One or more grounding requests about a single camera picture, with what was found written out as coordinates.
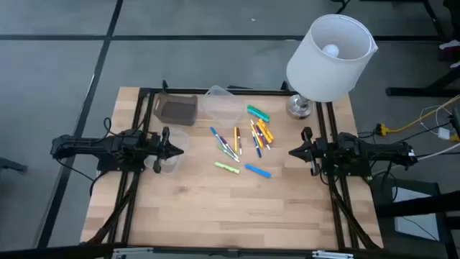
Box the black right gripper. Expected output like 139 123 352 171
288 126 327 177

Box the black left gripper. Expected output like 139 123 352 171
145 126 185 174

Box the magenta thin marker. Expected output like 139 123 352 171
254 124 271 151

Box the orange-yellow highlighter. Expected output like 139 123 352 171
259 119 275 140
256 122 272 144

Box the blue Sharpie highlighter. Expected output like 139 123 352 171
244 163 272 179

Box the green thin marker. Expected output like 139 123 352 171
216 144 241 163

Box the teal highlighter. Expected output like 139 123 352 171
249 109 271 123

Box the light green Sharpie highlighter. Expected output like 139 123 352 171
213 161 241 175

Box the purple thin marker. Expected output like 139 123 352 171
218 135 240 160

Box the transparent plastic bin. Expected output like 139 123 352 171
143 128 190 176

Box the brown translucent plastic bin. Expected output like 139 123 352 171
153 92 199 127

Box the frosted plastic bin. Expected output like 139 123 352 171
200 84 247 129

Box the white shade silver table lamp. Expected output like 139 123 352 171
285 14 379 120

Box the black metal stand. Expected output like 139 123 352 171
369 176 460 259

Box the white printed sheet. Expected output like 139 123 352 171
393 186 442 242

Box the black chair leg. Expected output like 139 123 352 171
0 157 28 174

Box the black aluminium table frame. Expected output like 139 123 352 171
80 79 384 253

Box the yellow extension cable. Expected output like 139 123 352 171
375 94 460 143

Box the silver bracket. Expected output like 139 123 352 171
111 247 155 258
311 250 355 259

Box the black desk frame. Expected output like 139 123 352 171
385 0 460 98

